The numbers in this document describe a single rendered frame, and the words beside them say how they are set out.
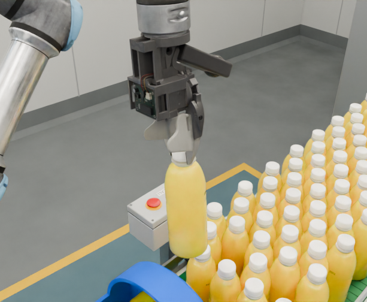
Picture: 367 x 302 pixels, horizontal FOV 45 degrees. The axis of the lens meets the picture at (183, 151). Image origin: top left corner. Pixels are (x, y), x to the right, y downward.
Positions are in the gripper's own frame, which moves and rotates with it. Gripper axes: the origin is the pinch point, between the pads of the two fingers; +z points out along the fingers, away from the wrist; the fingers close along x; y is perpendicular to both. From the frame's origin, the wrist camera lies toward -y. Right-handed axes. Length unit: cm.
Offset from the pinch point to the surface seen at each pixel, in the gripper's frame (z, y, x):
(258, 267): 34.2, -17.3, 2.3
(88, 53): 59, -127, -282
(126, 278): 23.4, 11.6, -3.9
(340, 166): 31, -63, -7
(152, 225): 32.7, -8.2, -24.3
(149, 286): 22.2, 10.3, 1.6
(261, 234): 32.6, -25.0, -3.5
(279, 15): 66, -372, -283
